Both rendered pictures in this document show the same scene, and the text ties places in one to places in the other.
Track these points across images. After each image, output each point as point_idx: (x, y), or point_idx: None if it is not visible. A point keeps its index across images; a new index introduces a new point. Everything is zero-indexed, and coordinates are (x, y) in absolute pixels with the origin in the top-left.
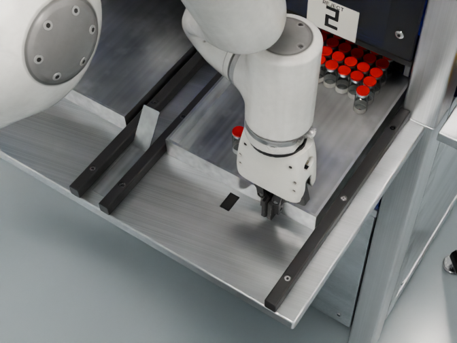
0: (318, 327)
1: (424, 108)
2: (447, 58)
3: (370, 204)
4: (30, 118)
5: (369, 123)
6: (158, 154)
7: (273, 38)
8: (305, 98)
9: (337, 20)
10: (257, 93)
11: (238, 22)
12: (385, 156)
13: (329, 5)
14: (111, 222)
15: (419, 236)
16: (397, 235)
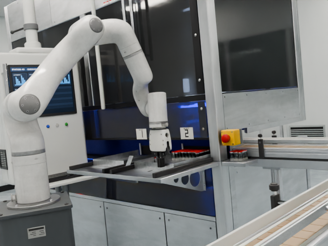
0: None
1: (215, 153)
2: (215, 130)
3: (194, 168)
4: (96, 168)
5: None
6: (131, 166)
7: (148, 77)
8: (161, 106)
9: (188, 133)
10: (149, 106)
11: (138, 68)
12: (202, 164)
13: (185, 129)
14: (112, 177)
15: None
16: (224, 227)
